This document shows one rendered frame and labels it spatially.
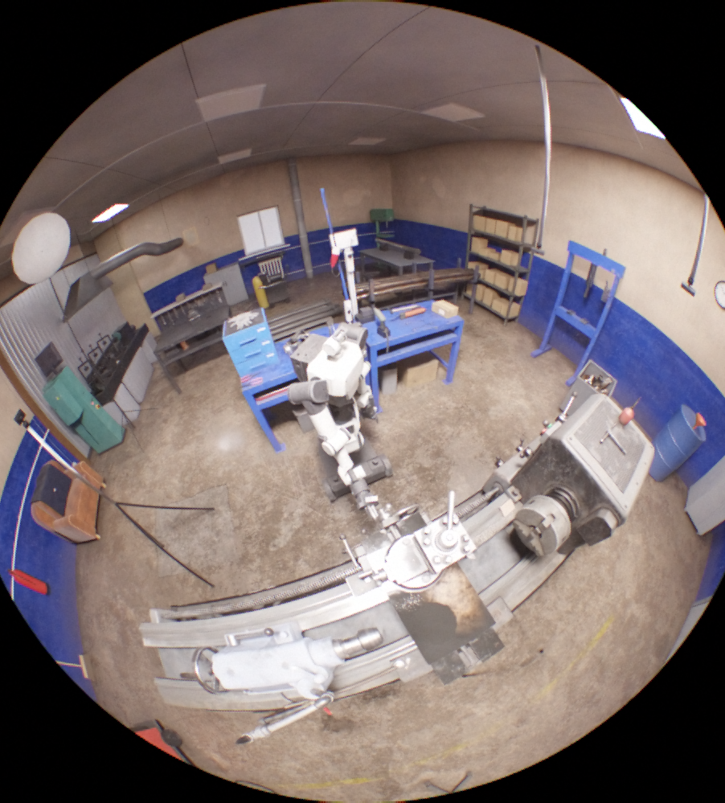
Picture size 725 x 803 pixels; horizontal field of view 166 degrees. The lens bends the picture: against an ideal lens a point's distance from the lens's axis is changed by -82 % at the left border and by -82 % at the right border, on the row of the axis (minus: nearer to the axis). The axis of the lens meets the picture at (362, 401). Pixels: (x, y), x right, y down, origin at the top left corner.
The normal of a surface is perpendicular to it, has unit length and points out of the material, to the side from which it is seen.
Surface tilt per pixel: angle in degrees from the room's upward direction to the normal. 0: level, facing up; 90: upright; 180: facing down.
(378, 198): 90
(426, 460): 0
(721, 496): 90
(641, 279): 90
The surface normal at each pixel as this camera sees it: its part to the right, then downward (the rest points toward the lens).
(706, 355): -0.91, 0.35
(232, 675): -0.07, -0.69
